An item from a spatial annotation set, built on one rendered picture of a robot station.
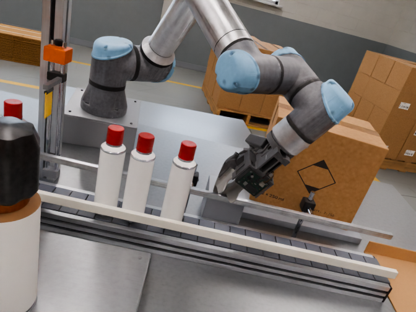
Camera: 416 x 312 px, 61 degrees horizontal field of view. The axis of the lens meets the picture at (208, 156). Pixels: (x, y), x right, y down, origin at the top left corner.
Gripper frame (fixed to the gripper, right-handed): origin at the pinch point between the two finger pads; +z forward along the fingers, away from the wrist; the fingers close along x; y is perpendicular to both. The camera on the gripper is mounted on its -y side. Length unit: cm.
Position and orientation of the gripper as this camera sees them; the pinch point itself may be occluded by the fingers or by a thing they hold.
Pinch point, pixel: (218, 191)
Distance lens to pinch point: 84.0
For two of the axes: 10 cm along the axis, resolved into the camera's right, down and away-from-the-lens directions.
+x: 7.4, 6.0, 3.0
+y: -0.8, 5.3, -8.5
